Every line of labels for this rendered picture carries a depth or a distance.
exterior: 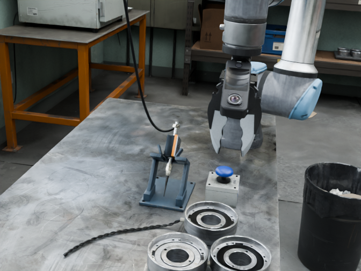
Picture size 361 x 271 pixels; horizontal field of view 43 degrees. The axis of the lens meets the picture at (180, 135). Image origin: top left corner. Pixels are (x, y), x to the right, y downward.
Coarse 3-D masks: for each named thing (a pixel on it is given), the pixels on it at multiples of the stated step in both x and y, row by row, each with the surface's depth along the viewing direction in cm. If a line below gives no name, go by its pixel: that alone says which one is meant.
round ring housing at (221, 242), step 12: (216, 240) 81; (228, 240) 83; (240, 240) 83; (252, 240) 82; (216, 252) 80; (228, 252) 80; (240, 252) 80; (264, 252) 80; (216, 264) 75; (228, 264) 77; (240, 264) 81; (252, 264) 77; (264, 264) 78
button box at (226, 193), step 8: (208, 176) 103; (216, 176) 103; (232, 176) 103; (208, 184) 99; (216, 184) 99; (224, 184) 100; (232, 184) 100; (208, 192) 99; (216, 192) 99; (224, 192) 99; (232, 192) 98; (208, 200) 100; (216, 200) 100; (224, 200) 99; (232, 200) 99
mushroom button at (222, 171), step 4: (216, 168) 101; (220, 168) 100; (224, 168) 100; (228, 168) 100; (216, 172) 100; (220, 172) 99; (224, 172) 99; (228, 172) 99; (232, 172) 100; (224, 176) 99; (228, 176) 99
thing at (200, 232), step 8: (192, 208) 92; (200, 208) 93; (208, 208) 93; (216, 208) 93; (224, 208) 93; (232, 208) 91; (200, 216) 90; (208, 216) 91; (216, 216) 91; (232, 216) 91; (184, 224) 89; (192, 224) 85; (200, 224) 88; (208, 224) 92; (216, 224) 91; (192, 232) 86; (200, 232) 85; (208, 232) 84; (216, 232) 84; (224, 232) 85; (232, 232) 86; (208, 240) 85
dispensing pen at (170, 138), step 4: (176, 124) 101; (176, 128) 101; (176, 132) 101; (168, 136) 99; (172, 136) 99; (168, 140) 99; (172, 140) 99; (168, 144) 99; (172, 144) 99; (168, 148) 99; (164, 152) 99; (168, 152) 99; (164, 156) 101; (168, 156) 100; (168, 160) 100; (172, 160) 100; (168, 164) 100; (168, 168) 99; (168, 172) 99; (168, 176) 99; (164, 188) 99; (164, 192) 99
